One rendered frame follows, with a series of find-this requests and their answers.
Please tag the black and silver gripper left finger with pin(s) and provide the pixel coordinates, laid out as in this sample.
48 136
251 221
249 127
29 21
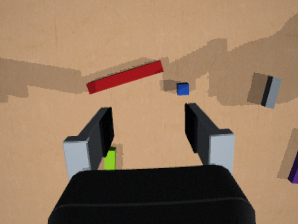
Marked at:
85 151

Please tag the lime green rod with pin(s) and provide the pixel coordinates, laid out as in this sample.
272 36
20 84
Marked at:
110 160

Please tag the small blue cube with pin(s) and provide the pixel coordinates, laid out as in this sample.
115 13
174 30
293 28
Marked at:
182 89

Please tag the red rod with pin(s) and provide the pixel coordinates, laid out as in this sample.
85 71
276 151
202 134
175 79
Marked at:
125 77

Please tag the grey rod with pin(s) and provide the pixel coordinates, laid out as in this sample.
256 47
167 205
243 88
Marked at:
271 92

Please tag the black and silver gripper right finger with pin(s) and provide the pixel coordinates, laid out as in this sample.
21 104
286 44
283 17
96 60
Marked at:
214 146

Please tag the purple rod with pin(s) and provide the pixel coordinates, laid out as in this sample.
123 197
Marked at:
293 176

